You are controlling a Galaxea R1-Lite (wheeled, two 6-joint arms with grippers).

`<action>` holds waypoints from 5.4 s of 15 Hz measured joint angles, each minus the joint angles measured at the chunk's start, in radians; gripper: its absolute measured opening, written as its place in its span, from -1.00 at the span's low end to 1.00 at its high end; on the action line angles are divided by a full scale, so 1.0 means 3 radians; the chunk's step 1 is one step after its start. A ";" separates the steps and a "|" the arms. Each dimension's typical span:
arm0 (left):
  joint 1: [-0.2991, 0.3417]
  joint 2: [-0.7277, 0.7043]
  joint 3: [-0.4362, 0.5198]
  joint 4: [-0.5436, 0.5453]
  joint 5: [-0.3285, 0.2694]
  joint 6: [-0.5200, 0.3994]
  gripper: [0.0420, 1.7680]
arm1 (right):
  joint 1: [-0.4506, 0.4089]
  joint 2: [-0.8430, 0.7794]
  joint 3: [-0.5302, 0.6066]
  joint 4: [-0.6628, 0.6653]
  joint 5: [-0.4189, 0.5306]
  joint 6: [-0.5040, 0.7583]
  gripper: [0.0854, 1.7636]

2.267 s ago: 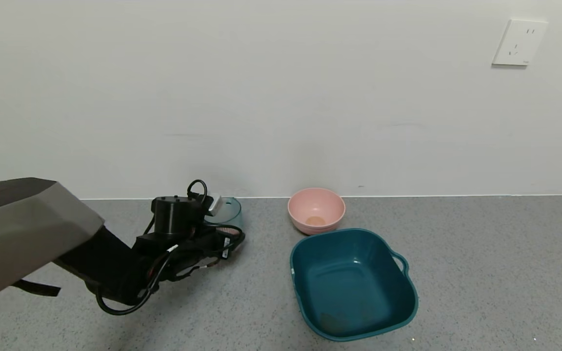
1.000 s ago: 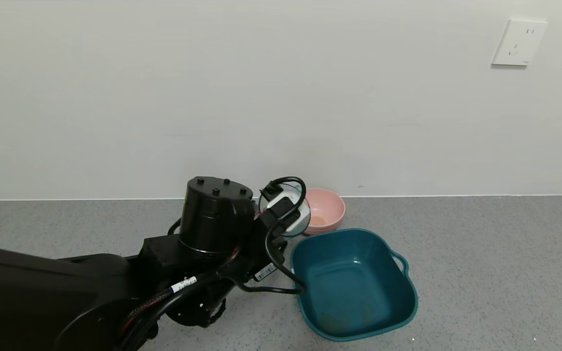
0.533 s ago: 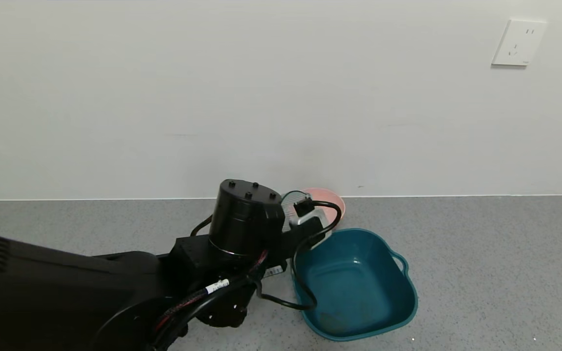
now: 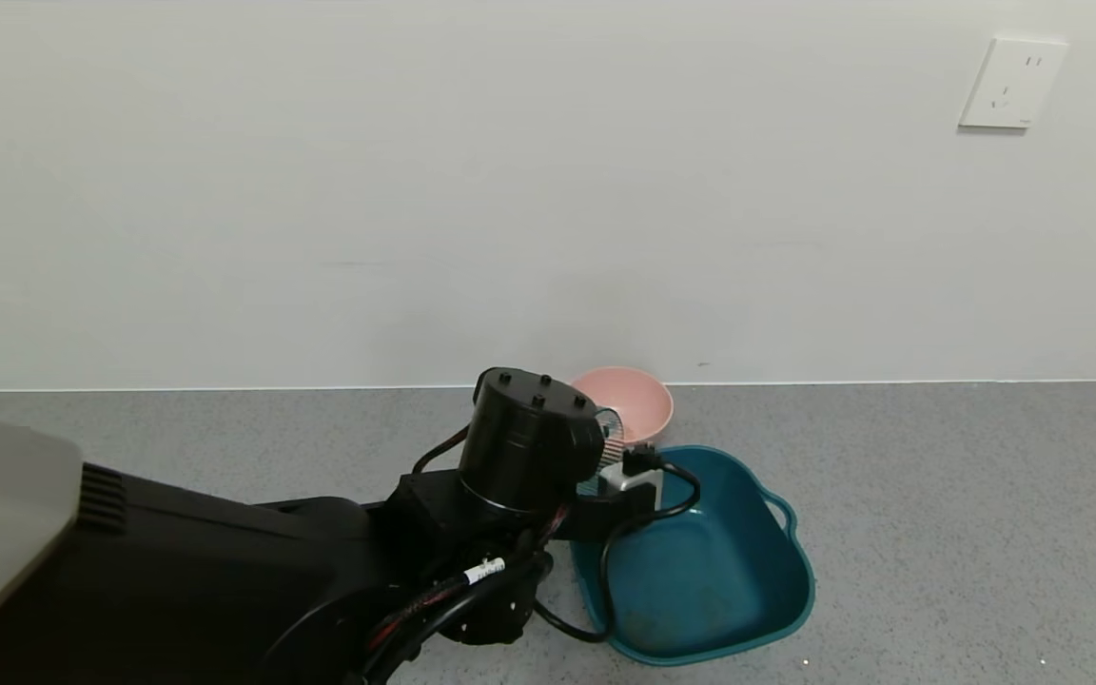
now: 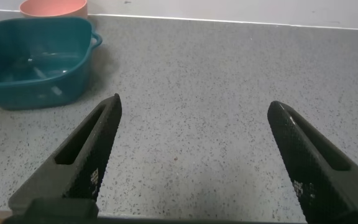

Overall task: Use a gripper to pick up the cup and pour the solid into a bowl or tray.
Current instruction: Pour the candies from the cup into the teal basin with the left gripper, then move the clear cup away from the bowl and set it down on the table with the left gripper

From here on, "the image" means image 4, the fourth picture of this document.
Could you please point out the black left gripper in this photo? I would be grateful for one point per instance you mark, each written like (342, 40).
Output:
(581, 518)

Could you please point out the transparent teal ribbed cup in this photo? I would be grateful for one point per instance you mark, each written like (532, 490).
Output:
(613, 442)

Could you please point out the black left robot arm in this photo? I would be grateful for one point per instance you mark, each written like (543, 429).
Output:
(225, 590)

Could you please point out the pink bowl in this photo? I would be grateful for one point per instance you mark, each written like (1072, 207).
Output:
(638, 400)

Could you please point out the teal plastic basin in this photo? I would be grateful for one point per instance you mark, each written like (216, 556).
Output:
(729, 571)

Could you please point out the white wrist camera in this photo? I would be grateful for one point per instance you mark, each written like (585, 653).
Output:
(626, 479)

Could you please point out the white wall socket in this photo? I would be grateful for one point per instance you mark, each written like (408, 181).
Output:
(1012, 84)

